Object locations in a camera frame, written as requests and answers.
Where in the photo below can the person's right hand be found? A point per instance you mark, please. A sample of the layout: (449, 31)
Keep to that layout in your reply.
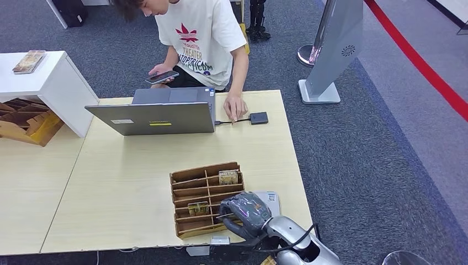
(159, 69)

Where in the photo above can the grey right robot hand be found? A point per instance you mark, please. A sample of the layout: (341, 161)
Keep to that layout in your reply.
(248, 212)

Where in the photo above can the person's left hand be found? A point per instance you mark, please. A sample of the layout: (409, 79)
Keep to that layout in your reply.
(235, 104)

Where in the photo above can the black smartphone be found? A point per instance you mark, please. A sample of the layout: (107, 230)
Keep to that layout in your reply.
(162, 77)

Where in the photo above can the ID card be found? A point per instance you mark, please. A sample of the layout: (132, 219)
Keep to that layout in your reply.
(233, 121)

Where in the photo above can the person's left forearm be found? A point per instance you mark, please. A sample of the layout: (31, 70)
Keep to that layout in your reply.
(239, 71)

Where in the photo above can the person's right forearm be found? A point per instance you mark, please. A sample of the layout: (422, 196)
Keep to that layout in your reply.
(171, 56)

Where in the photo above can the small black card reader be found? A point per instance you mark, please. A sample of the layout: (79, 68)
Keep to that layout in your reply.
(259, 118)

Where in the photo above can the person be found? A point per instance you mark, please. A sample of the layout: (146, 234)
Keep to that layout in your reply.
(204, 40)

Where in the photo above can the spare wooden card organizer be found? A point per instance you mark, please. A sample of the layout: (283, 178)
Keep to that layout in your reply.
(36, 128)

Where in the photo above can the white flat device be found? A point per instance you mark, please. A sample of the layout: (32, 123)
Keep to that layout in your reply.
(270, 199)

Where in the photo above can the grey laptop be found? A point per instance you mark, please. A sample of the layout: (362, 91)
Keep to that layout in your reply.
(157, 119)

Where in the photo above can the white bar under desk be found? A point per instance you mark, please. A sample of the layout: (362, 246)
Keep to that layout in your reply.
(197, 251)

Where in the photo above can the yellow stool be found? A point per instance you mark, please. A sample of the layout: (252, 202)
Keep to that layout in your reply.
(245, 38)

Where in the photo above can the black robot legs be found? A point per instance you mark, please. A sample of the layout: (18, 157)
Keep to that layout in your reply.
(257, 22)

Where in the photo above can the white side table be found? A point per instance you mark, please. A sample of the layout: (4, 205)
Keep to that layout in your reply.
(62, 87)

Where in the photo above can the black box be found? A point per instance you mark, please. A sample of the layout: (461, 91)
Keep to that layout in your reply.
(69, 12)

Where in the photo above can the grey kiosk stand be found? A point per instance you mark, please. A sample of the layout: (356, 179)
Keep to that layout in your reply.
(334, 55)

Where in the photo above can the stack of cards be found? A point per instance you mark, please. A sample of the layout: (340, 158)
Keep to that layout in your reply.
(28, 61)

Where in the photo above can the clear round object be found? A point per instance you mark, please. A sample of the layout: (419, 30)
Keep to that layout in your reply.
(406, 259)

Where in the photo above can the red barrier belt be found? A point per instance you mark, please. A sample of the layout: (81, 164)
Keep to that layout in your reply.
(420, 64)

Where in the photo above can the chrome stanchion post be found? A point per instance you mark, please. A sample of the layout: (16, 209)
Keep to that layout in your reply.
(308, 55)

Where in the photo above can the white furniture frame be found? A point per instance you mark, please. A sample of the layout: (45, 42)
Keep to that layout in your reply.
(58, 16)

